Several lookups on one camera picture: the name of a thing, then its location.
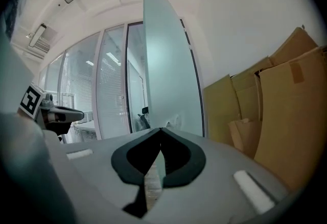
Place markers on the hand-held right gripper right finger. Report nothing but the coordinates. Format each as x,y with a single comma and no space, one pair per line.
217,174

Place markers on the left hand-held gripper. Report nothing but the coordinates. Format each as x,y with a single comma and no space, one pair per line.
30,102

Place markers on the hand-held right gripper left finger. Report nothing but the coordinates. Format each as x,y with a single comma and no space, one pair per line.
102,166

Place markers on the frosted glass door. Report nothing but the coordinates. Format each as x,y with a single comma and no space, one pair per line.
168,64

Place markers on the wide blinds glass partition panel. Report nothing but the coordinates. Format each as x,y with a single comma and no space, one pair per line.
81,77
52,77

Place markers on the small brown cardboard sheet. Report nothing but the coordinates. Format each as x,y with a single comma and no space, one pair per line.
242,136

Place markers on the narrow blinds glass partition panel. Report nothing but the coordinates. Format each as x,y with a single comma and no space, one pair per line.
112,77

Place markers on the black office chair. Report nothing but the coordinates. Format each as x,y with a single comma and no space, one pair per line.
144,118

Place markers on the olive cardboard sheet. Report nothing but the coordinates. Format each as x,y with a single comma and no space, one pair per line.
219,105
247,95

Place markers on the white printed T-shirt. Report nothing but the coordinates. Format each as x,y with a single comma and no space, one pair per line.
15,64

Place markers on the ceiling air vent grille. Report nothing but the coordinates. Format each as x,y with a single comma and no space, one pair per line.
49,39

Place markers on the large brown cardboard sheet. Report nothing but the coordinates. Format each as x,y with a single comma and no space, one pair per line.
288,120

